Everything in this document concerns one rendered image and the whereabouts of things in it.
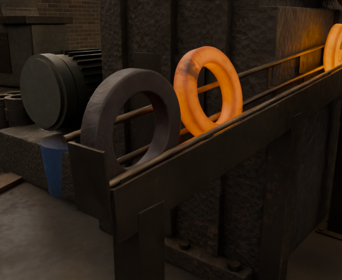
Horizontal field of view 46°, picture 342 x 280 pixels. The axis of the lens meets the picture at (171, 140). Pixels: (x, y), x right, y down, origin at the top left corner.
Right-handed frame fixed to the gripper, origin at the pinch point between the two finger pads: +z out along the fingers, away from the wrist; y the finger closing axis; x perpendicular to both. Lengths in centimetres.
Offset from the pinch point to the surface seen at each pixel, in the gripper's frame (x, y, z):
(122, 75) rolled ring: 0, -95, 0
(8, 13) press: -7, 146, 442
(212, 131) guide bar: -11, -76, -3
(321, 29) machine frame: 4.1, 3.2, 7.1
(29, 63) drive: -20, -23, 137
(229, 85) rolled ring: -6, -62, 3
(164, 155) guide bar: -12, -89, -3
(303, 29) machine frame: 4.2, -12.5, 7.1
